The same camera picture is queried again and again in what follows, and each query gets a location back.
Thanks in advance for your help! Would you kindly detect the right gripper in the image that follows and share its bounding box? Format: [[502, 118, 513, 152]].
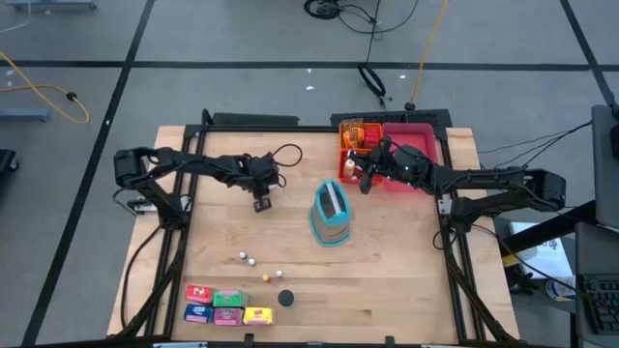
[[355, 136, 436, 195]]

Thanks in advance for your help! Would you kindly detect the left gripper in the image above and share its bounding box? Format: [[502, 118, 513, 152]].
[[239, 152, 284, 214]]

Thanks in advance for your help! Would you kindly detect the red container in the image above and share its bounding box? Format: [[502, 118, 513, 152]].
[[363, 126, 383, 149]]

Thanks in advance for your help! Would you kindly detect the teal and steel box grater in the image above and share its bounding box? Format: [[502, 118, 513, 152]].
[[308, 179, 353, 248]]

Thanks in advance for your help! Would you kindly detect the small green cereal box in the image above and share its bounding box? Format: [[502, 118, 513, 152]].
[[212, 289, 250, 309]]

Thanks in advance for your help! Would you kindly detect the small yellow cereal box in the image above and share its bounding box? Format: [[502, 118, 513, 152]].
[[242, 305, 275, 326]]

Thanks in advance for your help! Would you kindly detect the small pink cereal box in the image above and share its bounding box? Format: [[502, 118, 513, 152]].
[[213, 306, 245, 327]]

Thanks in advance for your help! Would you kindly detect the red plastic mesh basket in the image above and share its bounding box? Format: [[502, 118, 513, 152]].
[[337, 148, 386, 187]]

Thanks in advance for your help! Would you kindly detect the orange plastic basket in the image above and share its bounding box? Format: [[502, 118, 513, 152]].
[[339, 121, 384, 152]]

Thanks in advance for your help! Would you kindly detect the pink plastic tray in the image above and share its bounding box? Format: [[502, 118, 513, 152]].
[[380, 122, 440, 193]]

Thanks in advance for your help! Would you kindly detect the black perforated plate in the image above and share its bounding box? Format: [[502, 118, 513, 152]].
[[330, 108, 454, 131]]

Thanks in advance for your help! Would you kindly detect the black flat panel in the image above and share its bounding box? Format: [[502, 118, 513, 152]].
[[211, 111, 301, 129]]

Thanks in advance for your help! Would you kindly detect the small red cereal box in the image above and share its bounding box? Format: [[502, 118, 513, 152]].
[[185, 284, 215, 305]]

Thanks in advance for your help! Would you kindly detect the small blue cereal box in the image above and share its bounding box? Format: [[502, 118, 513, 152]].
[[183, 304, 215, 324]]

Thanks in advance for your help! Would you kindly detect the black stand bar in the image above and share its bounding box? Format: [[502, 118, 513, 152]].
[[502, 198, 597, 256]]

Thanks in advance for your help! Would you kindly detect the white paper sheet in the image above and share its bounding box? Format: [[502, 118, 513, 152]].
[[507, 220, 575, 280]]

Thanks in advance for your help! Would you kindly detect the round printed sticker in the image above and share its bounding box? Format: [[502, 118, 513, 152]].
[[545, 275, 577, 303]]

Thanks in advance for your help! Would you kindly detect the grey desk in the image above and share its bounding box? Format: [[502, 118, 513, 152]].
[[574, 220, 619, 348]]

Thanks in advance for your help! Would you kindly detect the grey cart leg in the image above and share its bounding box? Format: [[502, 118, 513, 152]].
[[0, 106, 51, 123]]

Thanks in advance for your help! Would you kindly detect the black chair base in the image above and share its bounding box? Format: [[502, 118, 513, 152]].
[[0, 148, 20, 189]]

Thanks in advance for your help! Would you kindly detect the black keyboard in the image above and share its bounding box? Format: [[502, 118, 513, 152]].
[[578, 273, 619, 335]]

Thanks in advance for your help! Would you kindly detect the grey cart base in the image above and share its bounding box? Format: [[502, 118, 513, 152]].
[[5, 0, 98, 13]]

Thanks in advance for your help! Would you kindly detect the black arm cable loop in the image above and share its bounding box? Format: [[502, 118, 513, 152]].
[[270, 142, 305, 189]]

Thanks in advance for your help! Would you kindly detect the looped black floor cable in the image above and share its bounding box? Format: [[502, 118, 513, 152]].
[[357, 0, 394, 111]]

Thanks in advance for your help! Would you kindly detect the long yellow floor cable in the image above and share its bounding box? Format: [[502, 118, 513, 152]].
[[409, 0, 450, 108]]

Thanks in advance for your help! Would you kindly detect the coiled black floor cable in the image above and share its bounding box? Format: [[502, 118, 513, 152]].
[[303, 0, 421, 36]]

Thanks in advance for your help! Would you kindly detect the yellow floor cable with plug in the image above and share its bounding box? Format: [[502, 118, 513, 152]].
[[0, 50, 91, 125]]

